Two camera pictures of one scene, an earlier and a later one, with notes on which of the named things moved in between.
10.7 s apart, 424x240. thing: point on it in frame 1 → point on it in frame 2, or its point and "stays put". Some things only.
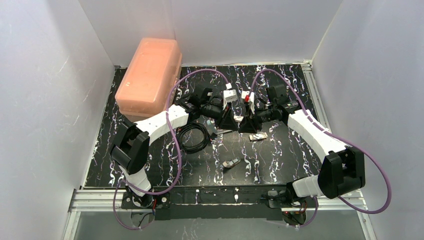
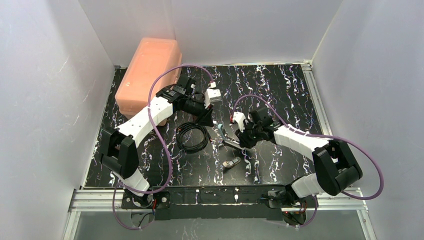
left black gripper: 224,114 → 203,112
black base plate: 250,203 stays put
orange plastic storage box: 150,73 stays put
